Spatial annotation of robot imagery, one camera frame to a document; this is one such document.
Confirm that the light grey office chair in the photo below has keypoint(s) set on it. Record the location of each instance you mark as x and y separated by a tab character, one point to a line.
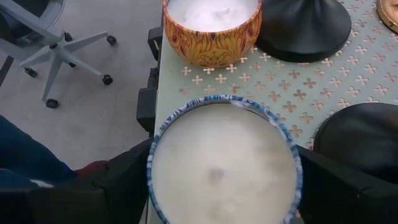
56	53

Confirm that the silver tealight candle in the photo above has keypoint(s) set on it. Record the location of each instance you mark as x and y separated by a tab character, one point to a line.
224	171

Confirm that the orange patterned candle tin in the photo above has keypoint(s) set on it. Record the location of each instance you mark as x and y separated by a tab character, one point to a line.
211	46

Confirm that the person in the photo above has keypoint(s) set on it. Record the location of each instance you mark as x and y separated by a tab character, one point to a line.
25	149

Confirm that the gold candlestick holder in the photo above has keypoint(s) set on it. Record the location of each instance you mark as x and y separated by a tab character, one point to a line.
390	14

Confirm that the black candlestick holder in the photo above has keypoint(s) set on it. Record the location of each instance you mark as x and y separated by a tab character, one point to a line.
363	140
303	31

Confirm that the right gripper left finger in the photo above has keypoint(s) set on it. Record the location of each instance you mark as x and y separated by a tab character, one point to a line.
118	193

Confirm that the black table edge bracket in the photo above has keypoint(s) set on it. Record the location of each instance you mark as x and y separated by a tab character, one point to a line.
146	107

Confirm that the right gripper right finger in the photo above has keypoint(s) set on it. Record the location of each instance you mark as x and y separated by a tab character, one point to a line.
342	205

